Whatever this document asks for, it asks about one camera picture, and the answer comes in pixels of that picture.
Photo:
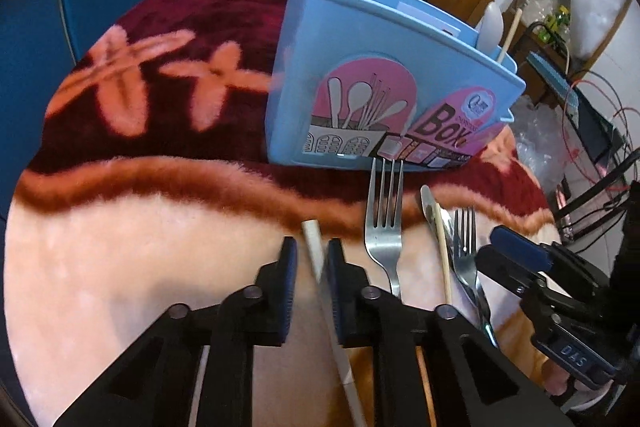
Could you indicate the clear plastic bag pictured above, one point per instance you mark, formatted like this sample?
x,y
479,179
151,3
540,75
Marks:
x,y
539,142

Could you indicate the light blue utensil box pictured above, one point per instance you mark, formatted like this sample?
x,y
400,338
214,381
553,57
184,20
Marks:
x,y
400,80

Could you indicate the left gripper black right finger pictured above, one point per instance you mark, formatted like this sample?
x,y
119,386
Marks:
x,y
430,367

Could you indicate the black metal rack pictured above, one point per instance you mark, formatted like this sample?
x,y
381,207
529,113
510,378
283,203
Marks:
x,y
586,122

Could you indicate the white chopstick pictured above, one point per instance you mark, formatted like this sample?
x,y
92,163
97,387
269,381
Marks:
x,y
198,386
317,256

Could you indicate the steel fork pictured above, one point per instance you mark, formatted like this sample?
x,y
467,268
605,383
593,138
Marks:
x,y
382,224
465,250

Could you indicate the beige plastic spoon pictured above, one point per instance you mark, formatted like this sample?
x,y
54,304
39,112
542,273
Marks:
x,y
490,30

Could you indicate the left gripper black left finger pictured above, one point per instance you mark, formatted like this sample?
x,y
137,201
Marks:
x,y
151,383

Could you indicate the steel table knife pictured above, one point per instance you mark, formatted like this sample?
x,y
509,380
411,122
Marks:
x,y
452,246

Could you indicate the pink and red plush blanket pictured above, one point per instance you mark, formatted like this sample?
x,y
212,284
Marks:
x,y
151,186

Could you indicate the white plastic bag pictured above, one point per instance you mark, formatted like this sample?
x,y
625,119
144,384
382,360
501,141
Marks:
x,y
590,23

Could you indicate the wooden chopstick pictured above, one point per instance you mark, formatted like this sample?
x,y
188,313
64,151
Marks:
x,y
510,35
444,255

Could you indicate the person's right hand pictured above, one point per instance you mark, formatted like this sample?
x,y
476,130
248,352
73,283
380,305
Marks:
x,y
555,380

